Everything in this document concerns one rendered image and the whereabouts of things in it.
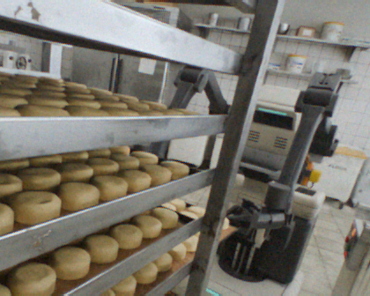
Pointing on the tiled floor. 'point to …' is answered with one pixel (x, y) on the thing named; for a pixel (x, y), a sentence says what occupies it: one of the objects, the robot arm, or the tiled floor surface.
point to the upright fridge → (82, 61)
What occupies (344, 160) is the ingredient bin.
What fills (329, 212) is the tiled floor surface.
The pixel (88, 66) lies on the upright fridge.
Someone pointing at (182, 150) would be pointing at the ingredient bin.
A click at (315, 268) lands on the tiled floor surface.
